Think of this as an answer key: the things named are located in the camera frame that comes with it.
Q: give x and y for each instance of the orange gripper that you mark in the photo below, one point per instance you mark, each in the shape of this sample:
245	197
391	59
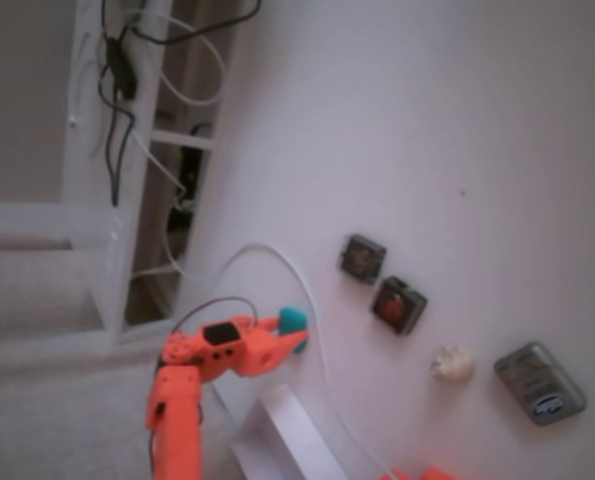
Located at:
266	354

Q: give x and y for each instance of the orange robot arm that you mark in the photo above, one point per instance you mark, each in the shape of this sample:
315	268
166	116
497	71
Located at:
177	425

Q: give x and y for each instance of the white cardboard bin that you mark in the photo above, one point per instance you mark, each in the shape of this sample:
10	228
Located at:
297	435

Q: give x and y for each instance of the black box with red coin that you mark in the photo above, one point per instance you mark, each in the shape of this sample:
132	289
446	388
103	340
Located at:
363	259
399	306

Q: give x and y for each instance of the cream bear figurine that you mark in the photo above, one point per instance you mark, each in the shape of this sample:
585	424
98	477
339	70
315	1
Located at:
452	365

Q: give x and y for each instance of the grey metal tin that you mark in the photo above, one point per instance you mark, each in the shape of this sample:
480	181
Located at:
537	382

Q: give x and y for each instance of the white shelf frame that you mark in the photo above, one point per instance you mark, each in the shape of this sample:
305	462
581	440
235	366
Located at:
84	165

